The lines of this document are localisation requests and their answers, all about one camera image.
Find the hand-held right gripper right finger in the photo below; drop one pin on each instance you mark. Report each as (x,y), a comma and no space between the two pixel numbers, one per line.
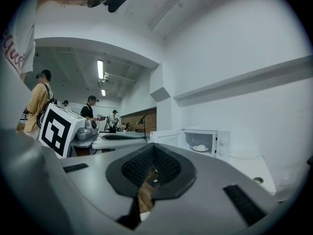
(210,187)

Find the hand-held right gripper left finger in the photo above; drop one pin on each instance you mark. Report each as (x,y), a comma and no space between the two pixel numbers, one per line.
(93,180)

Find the light blue table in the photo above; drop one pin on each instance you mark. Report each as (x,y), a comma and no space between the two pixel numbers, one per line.
(132,133)

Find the white office desk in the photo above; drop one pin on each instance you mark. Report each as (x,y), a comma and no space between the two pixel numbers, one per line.
(256,168)

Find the long ceiling light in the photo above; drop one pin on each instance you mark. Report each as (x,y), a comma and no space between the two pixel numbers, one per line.
(100,69)

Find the black desk lamp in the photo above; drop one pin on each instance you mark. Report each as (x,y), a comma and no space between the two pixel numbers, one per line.
(144,126)

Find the person's white printed shirt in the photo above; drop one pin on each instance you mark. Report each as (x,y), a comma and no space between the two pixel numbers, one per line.
(22,33)

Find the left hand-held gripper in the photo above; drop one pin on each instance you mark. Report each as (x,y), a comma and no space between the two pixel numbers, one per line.
(55,131)

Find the white round plate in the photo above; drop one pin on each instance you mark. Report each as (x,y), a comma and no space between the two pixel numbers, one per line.
(205,150)

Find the white microwave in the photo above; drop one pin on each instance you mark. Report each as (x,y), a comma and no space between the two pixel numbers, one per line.
(222,141)

